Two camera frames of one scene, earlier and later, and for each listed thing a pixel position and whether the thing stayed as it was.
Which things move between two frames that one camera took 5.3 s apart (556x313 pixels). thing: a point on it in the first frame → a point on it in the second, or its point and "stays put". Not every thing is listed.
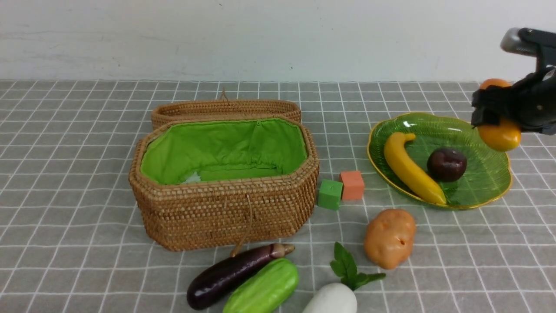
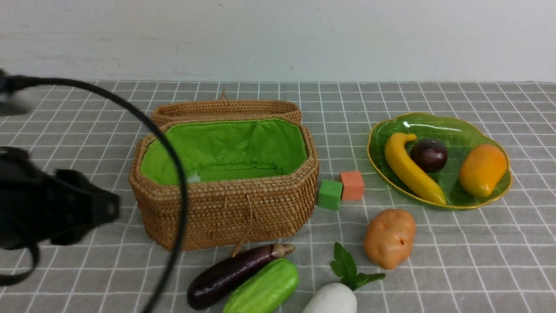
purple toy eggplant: x=219 y=280 stays put
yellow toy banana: x=410 y=171 stays put
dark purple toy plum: x=446 y=164 → x=428 y=155
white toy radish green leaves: x=336 y=298 stays put
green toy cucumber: x=266 y=289 stays put
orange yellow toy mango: x=502 y=135 → x=481 y=169
